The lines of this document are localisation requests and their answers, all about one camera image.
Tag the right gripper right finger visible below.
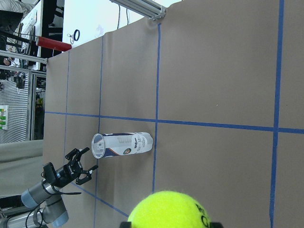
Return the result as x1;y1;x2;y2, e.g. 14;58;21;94
210;222;221;228

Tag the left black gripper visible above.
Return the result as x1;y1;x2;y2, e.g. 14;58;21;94
53;147;98;188

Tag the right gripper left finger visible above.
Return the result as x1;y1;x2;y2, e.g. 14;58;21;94
120;221;132;228

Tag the clear tennis ball can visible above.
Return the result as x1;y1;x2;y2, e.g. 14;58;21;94
91;132;153;159

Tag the yellow Wilson tennis ball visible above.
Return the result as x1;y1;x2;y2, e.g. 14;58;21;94
128;191;211;228

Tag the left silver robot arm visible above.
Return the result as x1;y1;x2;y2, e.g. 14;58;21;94
0;147;98;228

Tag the red cylinder bottle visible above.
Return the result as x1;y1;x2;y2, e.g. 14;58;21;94
36;36;72;52

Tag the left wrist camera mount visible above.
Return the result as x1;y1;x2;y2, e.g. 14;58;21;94
43;162;57;184

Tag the aluminium frame post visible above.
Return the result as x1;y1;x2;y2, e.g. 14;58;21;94
111;0;167;21

